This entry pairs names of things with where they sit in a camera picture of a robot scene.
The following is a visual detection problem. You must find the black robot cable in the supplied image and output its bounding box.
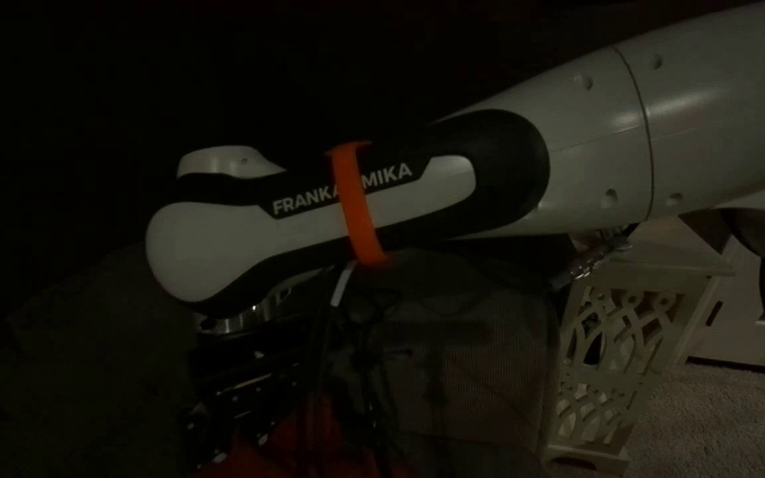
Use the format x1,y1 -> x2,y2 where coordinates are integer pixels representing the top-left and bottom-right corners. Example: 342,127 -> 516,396
306,259 -> 403,478

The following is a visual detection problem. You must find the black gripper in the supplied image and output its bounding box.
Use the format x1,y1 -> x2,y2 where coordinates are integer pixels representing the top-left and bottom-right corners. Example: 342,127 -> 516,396
177,323 -> 336,475

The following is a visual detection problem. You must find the orange cable strap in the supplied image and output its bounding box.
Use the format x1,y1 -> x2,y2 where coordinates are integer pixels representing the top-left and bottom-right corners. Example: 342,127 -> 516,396
324,138 -> 391,272

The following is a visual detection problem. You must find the red cloth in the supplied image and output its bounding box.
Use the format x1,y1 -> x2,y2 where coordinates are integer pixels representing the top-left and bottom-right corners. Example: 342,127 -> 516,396
214,394 -> 411,478

